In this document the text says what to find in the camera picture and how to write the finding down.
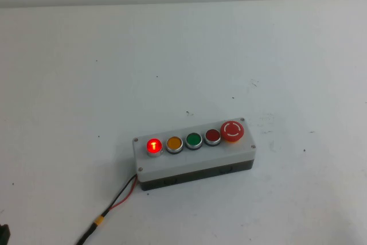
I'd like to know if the red emergency stop mushroom button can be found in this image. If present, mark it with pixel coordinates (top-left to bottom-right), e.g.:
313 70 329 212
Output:
220 120 245 144

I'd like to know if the green push button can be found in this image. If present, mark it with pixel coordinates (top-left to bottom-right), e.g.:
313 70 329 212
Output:
185 132 204 151

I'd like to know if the yellow push button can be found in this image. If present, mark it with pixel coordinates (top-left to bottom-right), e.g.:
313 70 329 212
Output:
165 136 184 155

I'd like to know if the black sleeved cable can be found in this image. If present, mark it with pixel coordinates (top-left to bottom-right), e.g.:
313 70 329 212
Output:
75 223 97 245

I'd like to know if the dark red push button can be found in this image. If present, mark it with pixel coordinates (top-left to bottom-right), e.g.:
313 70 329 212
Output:
204 129 222 147

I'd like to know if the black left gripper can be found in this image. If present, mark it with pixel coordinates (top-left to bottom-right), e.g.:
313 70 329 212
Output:
0 223 11 245

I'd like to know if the red wire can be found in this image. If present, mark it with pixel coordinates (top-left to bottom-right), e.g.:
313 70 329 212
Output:
110 176 138 211

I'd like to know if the illuminated red push button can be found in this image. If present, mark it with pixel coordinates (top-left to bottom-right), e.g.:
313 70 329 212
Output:
146 138 163 158

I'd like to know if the black wire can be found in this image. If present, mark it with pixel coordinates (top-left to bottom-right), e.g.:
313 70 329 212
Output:
102 174 136 216

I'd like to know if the grey and black button box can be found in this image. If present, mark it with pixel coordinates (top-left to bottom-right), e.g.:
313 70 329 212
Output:
132 117 256 192

